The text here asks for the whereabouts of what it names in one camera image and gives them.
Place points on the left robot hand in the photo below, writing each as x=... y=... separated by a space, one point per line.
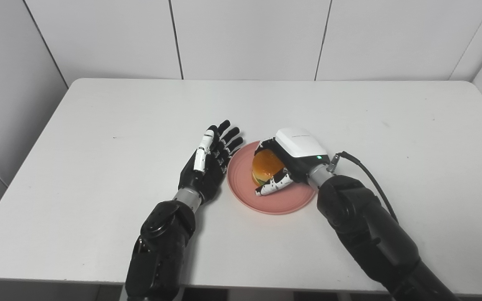
x=209 y=167

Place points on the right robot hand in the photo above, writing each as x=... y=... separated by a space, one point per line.
x=295 y=156

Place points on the toy hamburger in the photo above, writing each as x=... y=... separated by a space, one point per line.
x=266 y=166

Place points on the pink plate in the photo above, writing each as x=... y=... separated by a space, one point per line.
x=266 y=196

